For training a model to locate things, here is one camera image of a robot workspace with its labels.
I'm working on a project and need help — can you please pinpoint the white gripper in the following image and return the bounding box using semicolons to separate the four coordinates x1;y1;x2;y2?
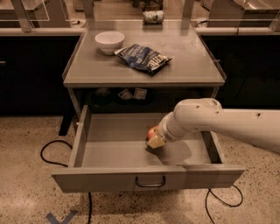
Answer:
147;112;186;149

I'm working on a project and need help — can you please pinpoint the red apple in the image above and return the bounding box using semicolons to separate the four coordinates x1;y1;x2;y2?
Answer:
147;125;159;141

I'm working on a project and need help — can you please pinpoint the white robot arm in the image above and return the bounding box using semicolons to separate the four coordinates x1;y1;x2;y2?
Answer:
147;98;280;153

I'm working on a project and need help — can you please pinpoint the open grey top drawer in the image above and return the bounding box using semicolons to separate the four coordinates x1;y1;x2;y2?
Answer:
52;106;245;193

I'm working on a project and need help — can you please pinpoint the white label tag right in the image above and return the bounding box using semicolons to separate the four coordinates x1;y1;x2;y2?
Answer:
134;88;147;100

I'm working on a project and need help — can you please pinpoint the white label tag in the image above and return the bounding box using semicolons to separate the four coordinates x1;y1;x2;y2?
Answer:
118;88;133;101
134;88;147;100

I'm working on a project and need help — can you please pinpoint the white label tag left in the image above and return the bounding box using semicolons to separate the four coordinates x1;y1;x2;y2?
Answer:
118;88;133;101

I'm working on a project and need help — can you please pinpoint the blue chip bag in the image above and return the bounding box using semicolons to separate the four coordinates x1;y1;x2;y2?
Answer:
115;44;171;76

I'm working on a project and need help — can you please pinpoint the grey metal cabinet table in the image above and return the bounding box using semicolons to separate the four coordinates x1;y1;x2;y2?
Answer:
64;19;225;114

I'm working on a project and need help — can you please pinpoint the white ceramic bowl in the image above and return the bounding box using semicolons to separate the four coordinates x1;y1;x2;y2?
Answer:
94;31;125;55

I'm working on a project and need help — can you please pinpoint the blue tape floor mark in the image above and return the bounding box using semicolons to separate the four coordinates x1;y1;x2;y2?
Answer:
45;209;79;224

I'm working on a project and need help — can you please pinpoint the crumpled white green snack bag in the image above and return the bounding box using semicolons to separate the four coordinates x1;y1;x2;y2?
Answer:
143;10;164;24

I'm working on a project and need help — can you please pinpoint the black metal drawer handle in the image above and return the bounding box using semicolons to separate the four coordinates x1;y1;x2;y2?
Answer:
135;176;166;188

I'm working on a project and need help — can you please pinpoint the black floor cable right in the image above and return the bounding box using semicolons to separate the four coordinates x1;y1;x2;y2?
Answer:
204;184;244;224

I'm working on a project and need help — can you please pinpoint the black floor cable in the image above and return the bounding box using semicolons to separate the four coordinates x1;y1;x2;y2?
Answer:
204;184;244;224
39;139;93;224

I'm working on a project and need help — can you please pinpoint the black floor cable left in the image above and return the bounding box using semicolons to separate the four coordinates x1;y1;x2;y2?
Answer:
39;139;93;224

